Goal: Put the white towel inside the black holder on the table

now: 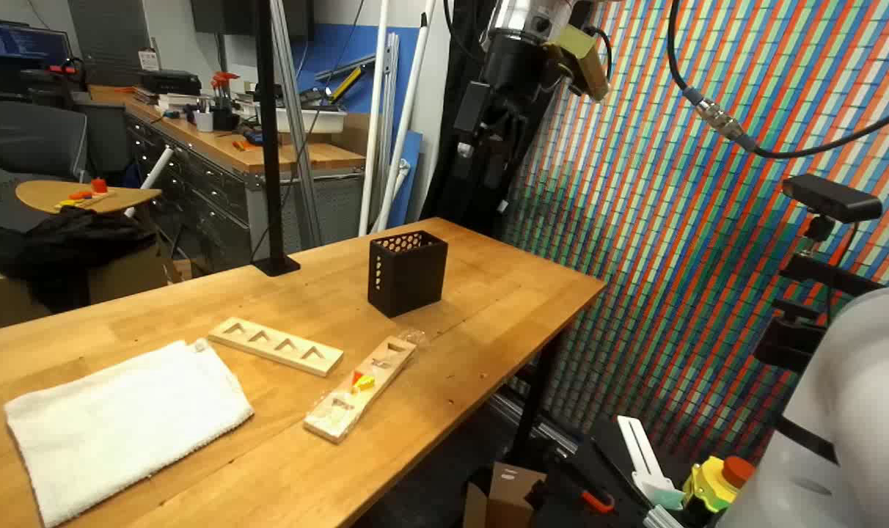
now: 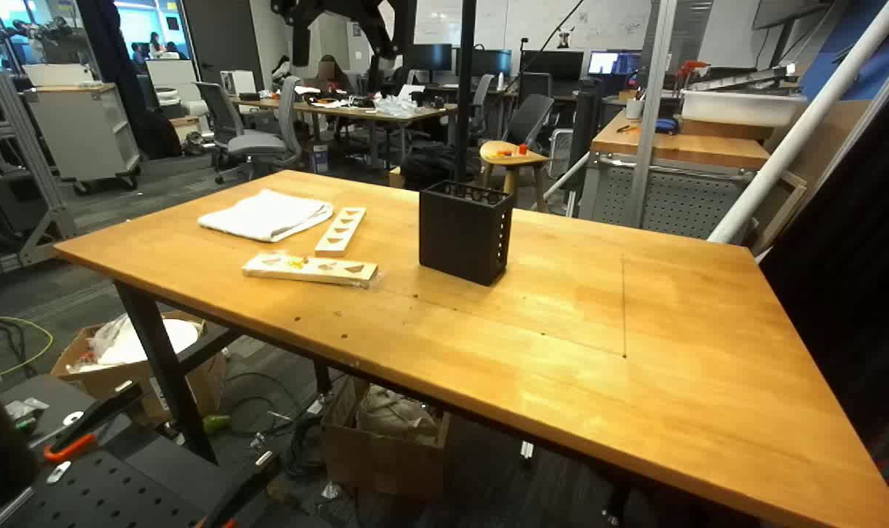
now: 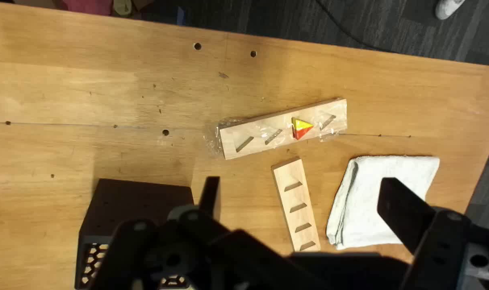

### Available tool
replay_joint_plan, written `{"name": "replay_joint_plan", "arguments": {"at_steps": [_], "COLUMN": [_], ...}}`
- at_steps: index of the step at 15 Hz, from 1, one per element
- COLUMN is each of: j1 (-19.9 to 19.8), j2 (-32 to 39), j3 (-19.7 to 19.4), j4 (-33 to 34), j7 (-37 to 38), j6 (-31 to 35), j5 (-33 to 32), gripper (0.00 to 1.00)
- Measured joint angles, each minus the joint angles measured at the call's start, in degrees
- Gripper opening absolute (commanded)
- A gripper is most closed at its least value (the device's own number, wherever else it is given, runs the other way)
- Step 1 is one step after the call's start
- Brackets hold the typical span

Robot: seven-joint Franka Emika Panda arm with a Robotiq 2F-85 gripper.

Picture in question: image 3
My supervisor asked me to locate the short wooden puzzle board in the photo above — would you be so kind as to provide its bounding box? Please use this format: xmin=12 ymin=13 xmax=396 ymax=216
xmin=272 ymin=158 xmax=320 ymax=252

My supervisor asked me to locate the black perforated holder box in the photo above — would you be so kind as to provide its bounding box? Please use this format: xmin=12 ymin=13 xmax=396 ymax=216
xmin=74 ymin=179 xmax=193 ymax=290

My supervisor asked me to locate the long wooden puzzle board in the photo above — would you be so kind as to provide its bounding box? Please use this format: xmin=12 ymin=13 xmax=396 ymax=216
xmin=217 ymin=99 xmax=346 ymax=160

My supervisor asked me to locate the red yellow triangle piece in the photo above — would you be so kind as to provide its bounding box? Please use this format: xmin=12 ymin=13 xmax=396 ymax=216
xmin=290 ymin=118 xmax=312 ymax=141

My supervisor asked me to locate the white towel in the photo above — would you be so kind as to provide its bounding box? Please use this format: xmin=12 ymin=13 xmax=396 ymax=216
xmin=324 ymin=155 xmax=441 ymax=252

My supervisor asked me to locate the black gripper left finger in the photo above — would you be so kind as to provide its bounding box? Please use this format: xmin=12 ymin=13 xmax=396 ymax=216
xmin=167 ymin=176 xmax=220 ymax=221

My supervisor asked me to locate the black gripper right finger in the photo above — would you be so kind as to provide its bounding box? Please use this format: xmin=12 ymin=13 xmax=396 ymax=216
xmin=377 ymin=178 xmax=469 ymax=290

